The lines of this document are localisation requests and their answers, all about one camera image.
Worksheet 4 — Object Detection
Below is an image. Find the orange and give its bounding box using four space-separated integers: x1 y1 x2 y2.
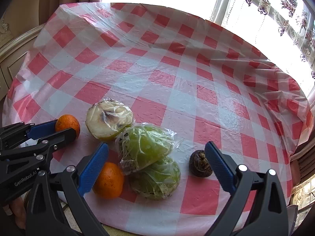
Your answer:
93 162 124 200
55 114 81 138

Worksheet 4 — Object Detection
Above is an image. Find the cream cabinet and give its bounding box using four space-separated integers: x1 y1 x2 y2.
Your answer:
0 17 45 99

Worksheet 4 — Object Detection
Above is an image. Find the left hand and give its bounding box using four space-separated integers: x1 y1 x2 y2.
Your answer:
3 197 26 230

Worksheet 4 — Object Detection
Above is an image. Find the green fruit top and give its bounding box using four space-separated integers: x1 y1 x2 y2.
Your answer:
115 123 181 175

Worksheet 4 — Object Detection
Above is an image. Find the right brown curtain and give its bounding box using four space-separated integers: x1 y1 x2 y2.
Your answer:
290 142 315 217

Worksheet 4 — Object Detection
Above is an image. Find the lace floral curtain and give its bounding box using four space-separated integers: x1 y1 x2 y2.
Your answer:
222 0 314 78

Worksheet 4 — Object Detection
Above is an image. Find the green fruit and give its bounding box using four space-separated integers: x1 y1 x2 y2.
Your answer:
129 156 181 200
115 123 181 175

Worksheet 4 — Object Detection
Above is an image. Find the red white checkered tablecloth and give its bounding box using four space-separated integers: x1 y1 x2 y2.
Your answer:
3 3 313 235

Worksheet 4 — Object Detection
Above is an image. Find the dark passion fruit back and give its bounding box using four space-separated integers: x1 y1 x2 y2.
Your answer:
189 150 212 178

